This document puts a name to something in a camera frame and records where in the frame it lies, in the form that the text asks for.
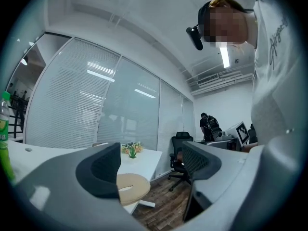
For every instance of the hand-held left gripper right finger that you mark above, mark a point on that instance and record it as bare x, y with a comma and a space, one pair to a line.
228, 177

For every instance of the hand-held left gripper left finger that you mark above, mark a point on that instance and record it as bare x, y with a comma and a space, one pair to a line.
60, 177

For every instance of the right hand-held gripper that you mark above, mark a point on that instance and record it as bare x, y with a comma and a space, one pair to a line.
242, 132

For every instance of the brown leather bag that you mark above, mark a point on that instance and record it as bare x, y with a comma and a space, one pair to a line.
180, 157

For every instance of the black office chair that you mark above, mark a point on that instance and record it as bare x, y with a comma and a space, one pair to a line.
184, 138

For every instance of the green drink bottle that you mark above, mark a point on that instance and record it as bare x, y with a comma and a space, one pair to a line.
6, 153

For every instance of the person's grey sweatshirt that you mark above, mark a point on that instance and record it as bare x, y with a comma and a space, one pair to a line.
272, 80

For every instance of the ceiling air vent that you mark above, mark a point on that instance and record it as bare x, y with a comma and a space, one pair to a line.
207, 80

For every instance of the black metal railing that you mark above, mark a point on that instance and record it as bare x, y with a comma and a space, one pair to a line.
16, 119

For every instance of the small green potted plant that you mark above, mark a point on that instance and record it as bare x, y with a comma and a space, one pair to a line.
132, 153

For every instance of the ceiling light panel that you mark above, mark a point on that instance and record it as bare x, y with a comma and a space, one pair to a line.
224, 56

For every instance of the yellow artificial flower bouquet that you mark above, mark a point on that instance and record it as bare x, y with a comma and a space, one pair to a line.
139, 148

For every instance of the white desk leg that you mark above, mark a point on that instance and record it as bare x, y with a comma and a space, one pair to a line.
146, 203

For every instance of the person's face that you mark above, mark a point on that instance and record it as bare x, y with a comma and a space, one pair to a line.
231, 25

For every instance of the round pendant lamp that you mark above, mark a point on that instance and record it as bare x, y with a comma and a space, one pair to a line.
23, 61

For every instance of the black head-mounted camera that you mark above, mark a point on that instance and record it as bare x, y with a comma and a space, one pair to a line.
196, 37

